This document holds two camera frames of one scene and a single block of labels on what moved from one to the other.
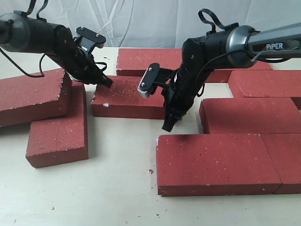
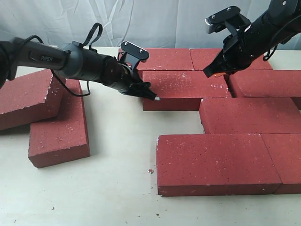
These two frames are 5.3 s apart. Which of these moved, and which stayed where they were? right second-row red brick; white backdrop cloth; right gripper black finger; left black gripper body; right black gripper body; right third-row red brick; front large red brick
Moved: left black gripper body; right black gripper body; right gripper black finger
Stayed: white backdrop cloth; right third-row red brick; front large red brick; right second-row red brick
